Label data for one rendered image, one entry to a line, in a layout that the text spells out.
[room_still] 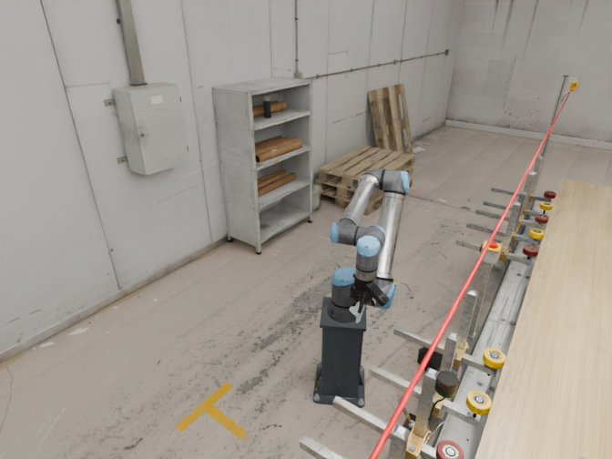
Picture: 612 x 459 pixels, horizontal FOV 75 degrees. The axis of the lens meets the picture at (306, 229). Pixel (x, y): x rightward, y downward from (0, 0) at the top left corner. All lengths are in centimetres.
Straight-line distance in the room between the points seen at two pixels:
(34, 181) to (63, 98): 57
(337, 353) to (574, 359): 115
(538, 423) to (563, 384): 24
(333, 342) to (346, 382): 32
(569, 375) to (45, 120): 310
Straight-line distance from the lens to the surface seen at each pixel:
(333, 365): 248
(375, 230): 172
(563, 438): 167
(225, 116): 372
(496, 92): 910
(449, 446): 150
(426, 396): 139
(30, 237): 323
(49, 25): 311
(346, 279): 214
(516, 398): 171
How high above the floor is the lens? 210
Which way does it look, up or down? 28 degrees down
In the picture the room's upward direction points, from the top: straight up
